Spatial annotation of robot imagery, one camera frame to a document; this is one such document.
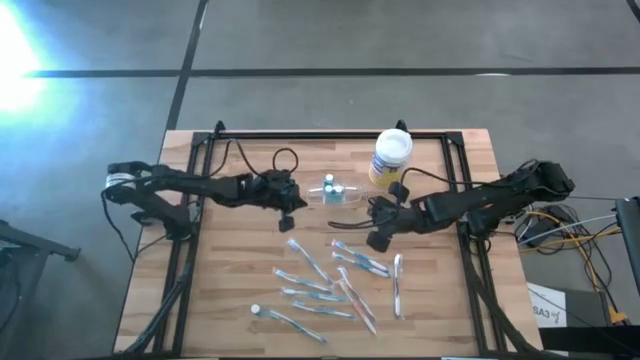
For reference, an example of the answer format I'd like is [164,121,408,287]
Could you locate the white paper sign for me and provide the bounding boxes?
[526,282,569,330]

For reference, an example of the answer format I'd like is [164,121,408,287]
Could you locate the orange white toothbrush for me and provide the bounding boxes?
[338,278,380,336]

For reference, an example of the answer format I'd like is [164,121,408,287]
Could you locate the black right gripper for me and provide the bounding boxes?
[367,183,419,254]

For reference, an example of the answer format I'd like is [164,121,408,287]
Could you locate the white cable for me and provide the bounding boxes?
[517,213,619,246]

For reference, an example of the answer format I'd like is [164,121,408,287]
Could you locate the black floor stand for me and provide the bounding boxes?
[0,218,82,264]

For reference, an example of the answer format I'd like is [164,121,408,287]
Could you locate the black power adapter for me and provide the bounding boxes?
[524,204,576,249]

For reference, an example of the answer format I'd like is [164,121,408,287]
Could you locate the dark laptop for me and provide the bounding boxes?
[614,196,640,296]

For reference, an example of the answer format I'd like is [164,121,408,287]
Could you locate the dark grey white toothbrush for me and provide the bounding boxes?
[336,265,377,322]

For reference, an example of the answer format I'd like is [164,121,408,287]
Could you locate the clear acrylic organizer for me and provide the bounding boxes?
[304,173,375,208]

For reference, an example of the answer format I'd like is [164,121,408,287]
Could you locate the yellow Lysol wipes canister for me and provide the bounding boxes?
[368,128,414,190]

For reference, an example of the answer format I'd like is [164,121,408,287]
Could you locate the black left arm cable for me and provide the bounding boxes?
[214,138,301,177]

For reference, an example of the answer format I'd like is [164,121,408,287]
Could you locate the yellow cable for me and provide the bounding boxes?
[519,209,629,326]

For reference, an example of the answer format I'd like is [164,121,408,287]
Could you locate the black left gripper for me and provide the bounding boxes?
[239,169,308,234]

